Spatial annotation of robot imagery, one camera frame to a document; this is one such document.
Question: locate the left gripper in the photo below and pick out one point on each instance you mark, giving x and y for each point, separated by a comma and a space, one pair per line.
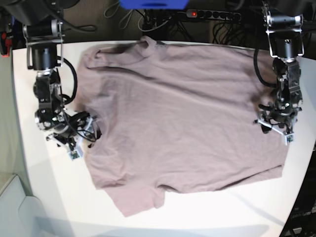
272, 118

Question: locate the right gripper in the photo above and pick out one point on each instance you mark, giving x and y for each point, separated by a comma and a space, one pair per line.
71, 130

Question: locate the mauve t-shirt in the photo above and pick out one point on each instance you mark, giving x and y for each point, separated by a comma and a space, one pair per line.
174, 118

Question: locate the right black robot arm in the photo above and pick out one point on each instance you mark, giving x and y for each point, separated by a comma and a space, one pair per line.
42, 28

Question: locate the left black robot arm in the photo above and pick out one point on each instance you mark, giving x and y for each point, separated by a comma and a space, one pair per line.
283, 20

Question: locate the red black clamp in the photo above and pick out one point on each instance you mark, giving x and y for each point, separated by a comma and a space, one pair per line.
5, 43

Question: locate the blue box overhead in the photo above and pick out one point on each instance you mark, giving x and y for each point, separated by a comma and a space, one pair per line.
153, 4

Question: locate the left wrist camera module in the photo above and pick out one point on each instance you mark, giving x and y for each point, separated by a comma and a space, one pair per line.
288, 138

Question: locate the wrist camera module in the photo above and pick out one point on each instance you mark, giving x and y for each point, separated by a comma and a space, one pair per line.
75, 154
288, 138

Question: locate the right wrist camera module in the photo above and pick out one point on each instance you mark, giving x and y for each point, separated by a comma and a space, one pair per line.
75, 154

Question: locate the white power strip red switch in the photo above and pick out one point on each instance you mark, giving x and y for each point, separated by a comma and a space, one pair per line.
213, 15

